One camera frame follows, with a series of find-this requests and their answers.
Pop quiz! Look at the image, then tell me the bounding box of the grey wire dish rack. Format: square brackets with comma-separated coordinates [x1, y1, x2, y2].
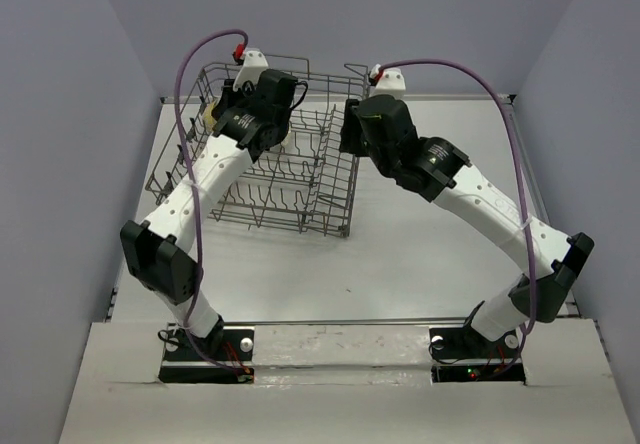
[144, 54, 369, 238]

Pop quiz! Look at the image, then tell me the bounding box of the blue yellow sun bowl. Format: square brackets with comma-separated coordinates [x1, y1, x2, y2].
[201, 101, 218, 133]

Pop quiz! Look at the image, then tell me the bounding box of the leaf flower pattern bowl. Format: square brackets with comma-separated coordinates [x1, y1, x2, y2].
[279, 130, 293, 147]

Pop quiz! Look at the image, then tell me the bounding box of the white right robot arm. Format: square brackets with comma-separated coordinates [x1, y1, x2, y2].
[340, 94, 594, 357]

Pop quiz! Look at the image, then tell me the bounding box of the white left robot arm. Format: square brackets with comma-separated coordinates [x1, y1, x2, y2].
[120, 69, 303, 359]

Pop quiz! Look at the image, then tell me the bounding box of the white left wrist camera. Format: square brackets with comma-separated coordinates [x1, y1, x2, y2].
[233, 48, 269, 91]

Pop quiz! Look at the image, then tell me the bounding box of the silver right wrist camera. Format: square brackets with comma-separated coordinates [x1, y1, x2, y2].
[369, 64, 406, 99]

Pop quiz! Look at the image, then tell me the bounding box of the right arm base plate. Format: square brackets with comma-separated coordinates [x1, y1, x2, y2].
[428, 327, 526, 384]

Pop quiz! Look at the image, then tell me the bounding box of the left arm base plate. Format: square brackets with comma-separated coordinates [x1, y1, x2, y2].
[157, 324, 256, 385]

